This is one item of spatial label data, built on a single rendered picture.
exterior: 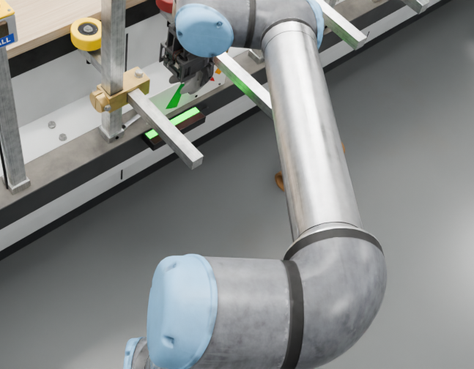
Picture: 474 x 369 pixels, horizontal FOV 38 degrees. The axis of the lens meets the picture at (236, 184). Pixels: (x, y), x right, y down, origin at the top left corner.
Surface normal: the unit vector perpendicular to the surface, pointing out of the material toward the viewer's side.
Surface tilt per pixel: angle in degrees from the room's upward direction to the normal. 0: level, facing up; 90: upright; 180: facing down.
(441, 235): 0
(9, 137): 90
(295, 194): 64
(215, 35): 90
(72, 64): 90
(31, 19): 0
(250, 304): 18
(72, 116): 0
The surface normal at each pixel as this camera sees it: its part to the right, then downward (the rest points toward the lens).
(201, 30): -0.05, 0.81
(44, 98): 0.65, 0.67
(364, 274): 0.58, -0.36
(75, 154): 0.16, -0.57
